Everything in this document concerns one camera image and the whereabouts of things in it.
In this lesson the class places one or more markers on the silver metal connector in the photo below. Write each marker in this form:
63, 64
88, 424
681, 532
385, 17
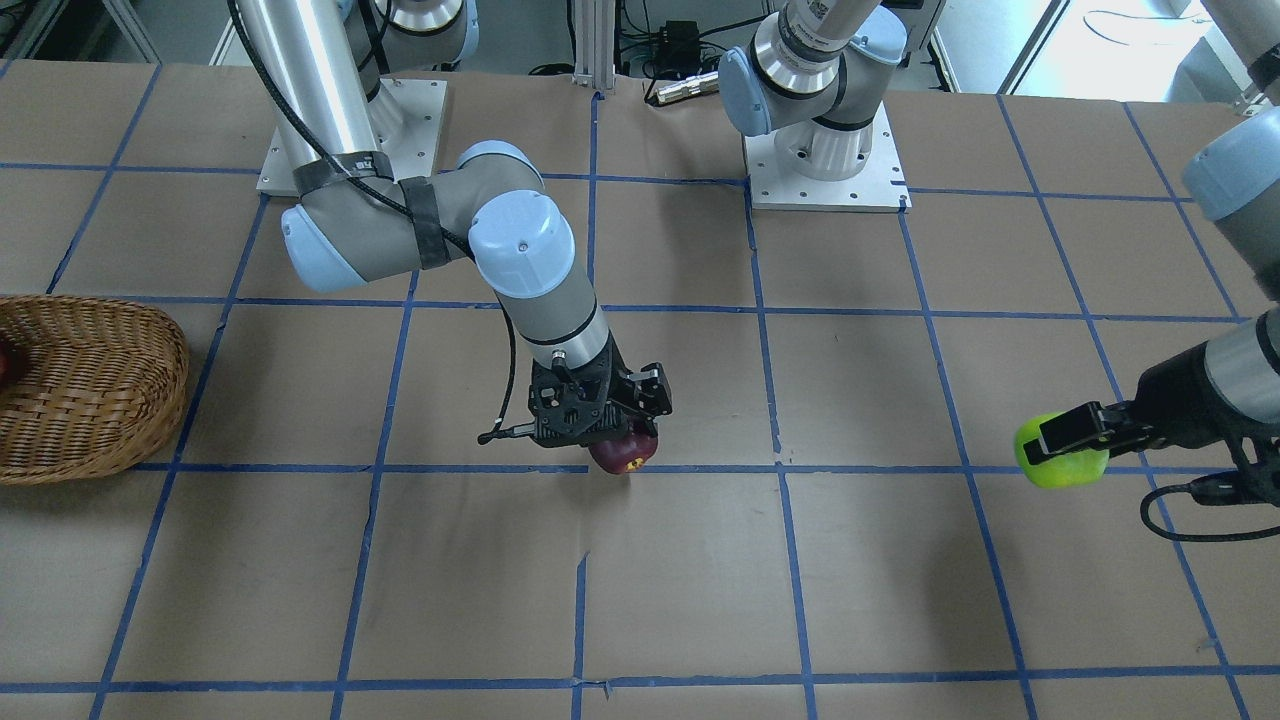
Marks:
701, 85

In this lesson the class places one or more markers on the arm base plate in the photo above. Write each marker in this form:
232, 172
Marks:
808, 167
404, 121

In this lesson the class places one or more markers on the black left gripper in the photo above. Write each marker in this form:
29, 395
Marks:
1176, 392

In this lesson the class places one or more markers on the oval woven wicker basket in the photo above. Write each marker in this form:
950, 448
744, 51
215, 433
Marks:
91, 387

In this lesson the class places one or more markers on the dark red apple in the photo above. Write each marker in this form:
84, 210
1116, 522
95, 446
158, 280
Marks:
628, 453

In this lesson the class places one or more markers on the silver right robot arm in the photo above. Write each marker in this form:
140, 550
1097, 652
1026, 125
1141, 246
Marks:
361, 217

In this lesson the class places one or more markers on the green apple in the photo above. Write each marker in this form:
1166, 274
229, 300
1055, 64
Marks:
1063, 471

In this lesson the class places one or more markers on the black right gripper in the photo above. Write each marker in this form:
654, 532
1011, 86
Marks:
622, 388

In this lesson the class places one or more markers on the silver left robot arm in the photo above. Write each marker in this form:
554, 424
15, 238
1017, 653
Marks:
824, 66

